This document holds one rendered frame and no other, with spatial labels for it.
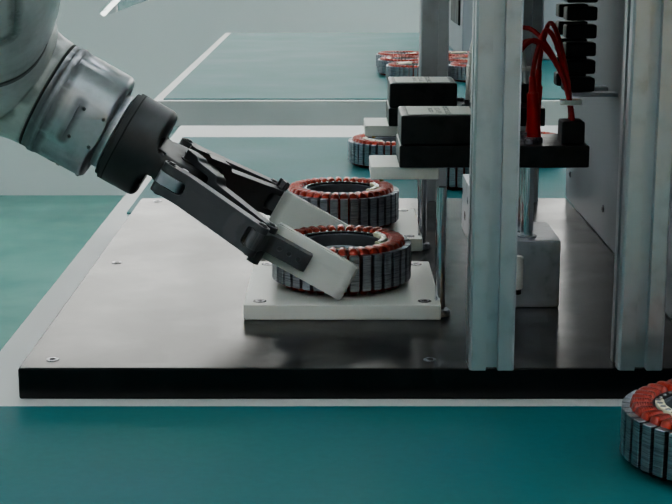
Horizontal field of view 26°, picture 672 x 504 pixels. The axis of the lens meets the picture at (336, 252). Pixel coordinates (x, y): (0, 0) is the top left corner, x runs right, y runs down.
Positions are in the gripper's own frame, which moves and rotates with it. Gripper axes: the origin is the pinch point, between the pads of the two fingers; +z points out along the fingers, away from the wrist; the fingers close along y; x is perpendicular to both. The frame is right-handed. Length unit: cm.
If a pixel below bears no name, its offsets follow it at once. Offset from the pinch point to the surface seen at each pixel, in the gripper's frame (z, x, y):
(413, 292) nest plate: 6.2, 1.2, 3.6
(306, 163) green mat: -1, -7, -81
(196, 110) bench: -19, -20, -157
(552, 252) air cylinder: 14.0, 9.4, 3.7
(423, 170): 2.1, 9.8, 3.0
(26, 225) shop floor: -59, -128, -409
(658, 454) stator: 17.5, 6.3, 36.0
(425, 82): 1.3, 14.2, -21.6
